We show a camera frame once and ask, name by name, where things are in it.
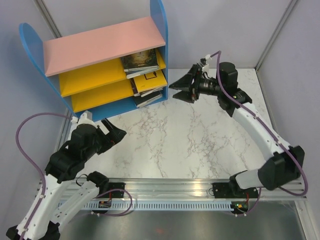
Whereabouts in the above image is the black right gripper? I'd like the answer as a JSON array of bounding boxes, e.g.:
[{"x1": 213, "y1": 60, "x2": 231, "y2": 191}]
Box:
[{"x1": 169, "y1": 63, "x2": 224, "y2": 103}]

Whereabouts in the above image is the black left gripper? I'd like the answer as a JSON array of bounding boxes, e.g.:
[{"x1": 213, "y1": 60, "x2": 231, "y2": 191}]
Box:
[{"x1": 83, "y1": 117, "x2": 127, "y2": 160}]

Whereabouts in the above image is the yellow cover book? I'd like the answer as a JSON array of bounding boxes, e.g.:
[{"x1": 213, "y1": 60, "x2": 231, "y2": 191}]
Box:
[{"x1": 133, "y1": 70, "x2": 167, "y2": 93}]

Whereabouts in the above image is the dark navy blue book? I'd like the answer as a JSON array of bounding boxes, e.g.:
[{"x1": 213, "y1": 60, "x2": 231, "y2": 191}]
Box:
[{"x1": 133, "y1": 91, "x2": 163, "y2": 108}]

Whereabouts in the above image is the black moon cover book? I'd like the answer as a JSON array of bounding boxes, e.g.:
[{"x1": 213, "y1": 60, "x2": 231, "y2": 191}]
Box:
[{"x1": 135, "y1": 87, "x2": 163, "y2": 98}]

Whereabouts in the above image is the green gold forest book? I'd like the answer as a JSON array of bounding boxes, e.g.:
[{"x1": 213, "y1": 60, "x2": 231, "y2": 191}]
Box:
[{"x1": 121, "y1": 48, "x2": 159, "y2": 72}]

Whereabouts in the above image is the purple galaxy cover book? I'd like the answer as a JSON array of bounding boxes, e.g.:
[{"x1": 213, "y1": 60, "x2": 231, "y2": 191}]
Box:
[{"x1": 130, "y1": 79, "x2": 140, "y2": 97}]

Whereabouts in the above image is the teal ocean cover book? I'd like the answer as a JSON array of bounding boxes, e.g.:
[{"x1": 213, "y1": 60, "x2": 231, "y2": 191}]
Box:
[{"x1": 125, "y1": 67, "x2": 159, "y2": 79}]

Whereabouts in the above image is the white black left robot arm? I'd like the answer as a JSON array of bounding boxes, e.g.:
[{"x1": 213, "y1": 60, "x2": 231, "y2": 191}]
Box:
[{"x1": 6, "y1": 112, "x2": 127, "y2": 240}]

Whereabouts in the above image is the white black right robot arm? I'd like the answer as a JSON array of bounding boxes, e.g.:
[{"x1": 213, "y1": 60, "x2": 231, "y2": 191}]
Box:
[{"x1": 169, "y1": 62, "x2": 305, "y2": 197}]

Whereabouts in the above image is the blue pink yellow bookshelf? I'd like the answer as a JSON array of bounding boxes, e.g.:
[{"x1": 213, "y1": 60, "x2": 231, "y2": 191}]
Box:
[{"x1": 19, "y1": 0, "x2": 169, "y2": 121}]

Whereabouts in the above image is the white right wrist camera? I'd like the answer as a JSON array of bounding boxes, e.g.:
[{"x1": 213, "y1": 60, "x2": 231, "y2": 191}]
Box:
[{"x1": 197, "y1": 54, "x2": 212, "y2": 72}]

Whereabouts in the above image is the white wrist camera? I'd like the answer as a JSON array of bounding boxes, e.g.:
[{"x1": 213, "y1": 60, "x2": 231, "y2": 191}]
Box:
[
  {"x1": 70, "y1": 110, "x2": 96, "y2": 127},
  {"x1": 197, "y1": 54, "x2": 212, "y2": 72}
]

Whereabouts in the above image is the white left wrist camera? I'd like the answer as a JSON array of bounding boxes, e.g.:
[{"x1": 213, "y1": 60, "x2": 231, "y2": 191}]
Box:
[{"x1": 70, "y1": 110, "x2": 96, "y2": 127}]

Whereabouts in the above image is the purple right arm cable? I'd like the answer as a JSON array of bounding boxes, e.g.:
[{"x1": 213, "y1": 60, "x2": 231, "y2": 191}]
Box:
[{"x1": 208, "y1": 50, "x2": 310, "y2": 216}]

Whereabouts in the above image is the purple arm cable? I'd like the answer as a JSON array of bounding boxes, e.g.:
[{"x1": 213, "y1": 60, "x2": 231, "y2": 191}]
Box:
[
  {"x1": 15, "y1": 112, "x2": 76, "y2": 240},
  {"x1": 208, "y1": 50, "x2": 310, "y2": 216}
]

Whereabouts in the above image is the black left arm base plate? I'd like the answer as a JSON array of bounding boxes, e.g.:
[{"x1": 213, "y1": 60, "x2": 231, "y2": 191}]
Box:
[{"x1": 98, "y1": 182, "x2": 126, "y2": 199}]

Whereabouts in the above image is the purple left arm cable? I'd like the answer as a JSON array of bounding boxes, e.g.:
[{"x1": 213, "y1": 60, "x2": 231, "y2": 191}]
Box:
[{"x1": 15, "y1": 112, "x2": 76, "y2": 240}]

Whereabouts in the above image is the white slotted cable duct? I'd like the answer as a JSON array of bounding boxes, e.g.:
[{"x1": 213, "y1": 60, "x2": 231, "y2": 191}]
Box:
[{"x1": 82, "y1": 200, "x2": 234, "y2": 211}]

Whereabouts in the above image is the aluminium mounting rail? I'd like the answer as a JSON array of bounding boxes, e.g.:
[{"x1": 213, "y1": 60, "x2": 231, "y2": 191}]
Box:
[{"x1": 34, "y1": 177, "x2": 308, "y2": 201}]

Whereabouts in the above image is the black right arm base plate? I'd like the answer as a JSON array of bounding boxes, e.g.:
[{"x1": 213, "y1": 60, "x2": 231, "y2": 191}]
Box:
[{"x1": 212, "y1": 182, "x2": 259, "y2": 199}]

